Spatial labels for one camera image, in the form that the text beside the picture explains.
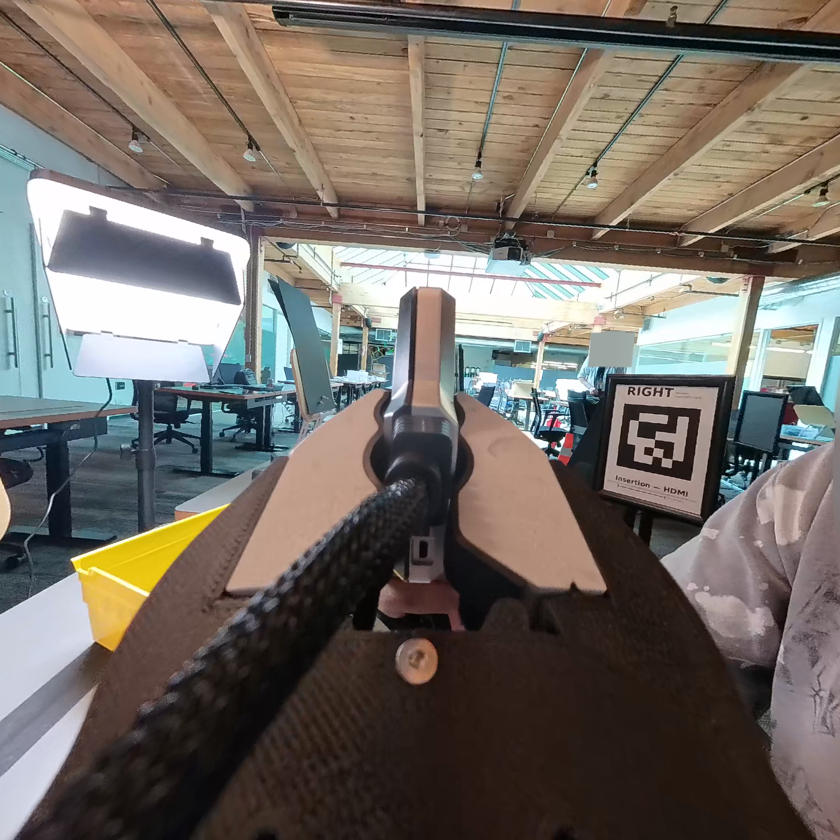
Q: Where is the yellow plastic bin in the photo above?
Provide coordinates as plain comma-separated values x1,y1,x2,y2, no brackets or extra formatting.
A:
71,504,231,652

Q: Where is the person's right hand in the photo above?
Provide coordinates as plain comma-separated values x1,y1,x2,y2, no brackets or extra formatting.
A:
377,574,460,632

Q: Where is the dark monitor screen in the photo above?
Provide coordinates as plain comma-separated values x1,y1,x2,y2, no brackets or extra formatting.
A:
731,390,790,455

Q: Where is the person's right forearm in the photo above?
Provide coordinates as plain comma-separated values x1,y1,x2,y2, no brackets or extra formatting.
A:
659,446,840,840

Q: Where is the framed black white marker sign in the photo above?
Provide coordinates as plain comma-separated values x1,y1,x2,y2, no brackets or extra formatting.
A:
594,374,737,526

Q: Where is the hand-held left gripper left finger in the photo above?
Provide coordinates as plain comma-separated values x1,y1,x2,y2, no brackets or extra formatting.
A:
224,388,395,597

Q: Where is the thick black braided cable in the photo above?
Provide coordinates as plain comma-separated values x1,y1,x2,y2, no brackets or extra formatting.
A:
39,453,444,840

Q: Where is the ceiling projector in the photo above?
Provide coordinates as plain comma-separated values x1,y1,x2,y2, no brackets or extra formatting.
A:
484,236,532,275

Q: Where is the black office chair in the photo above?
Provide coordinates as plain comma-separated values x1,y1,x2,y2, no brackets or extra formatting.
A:
131,381,201,455

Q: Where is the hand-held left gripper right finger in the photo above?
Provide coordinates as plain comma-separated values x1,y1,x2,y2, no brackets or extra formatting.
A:
453,391,608,598

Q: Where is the studio light panel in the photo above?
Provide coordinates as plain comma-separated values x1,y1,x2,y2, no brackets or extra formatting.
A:
26,167,253,532

